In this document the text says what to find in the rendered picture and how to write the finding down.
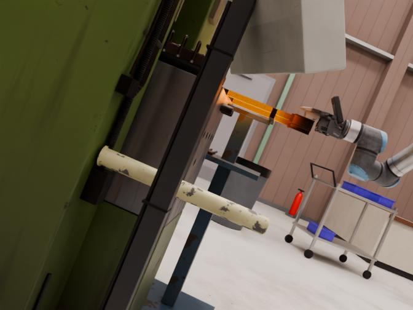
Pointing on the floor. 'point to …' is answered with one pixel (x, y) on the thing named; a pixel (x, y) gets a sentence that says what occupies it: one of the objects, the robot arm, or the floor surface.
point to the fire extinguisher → (295, 205)
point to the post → (180, 154)
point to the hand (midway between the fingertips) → (302, 107)
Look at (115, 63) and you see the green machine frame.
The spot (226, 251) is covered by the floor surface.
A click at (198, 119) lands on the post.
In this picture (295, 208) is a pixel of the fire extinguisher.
